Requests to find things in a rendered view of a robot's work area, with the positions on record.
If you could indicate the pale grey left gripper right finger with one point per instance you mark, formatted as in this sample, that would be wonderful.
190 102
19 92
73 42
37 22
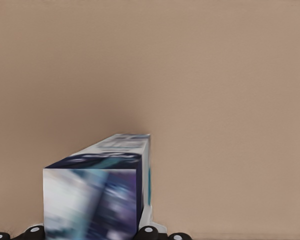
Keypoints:
150 225

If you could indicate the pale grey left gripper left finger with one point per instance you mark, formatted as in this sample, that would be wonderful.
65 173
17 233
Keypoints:
33 233

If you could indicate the blue and white printed box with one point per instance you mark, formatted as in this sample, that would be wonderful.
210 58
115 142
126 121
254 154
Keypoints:
90 195

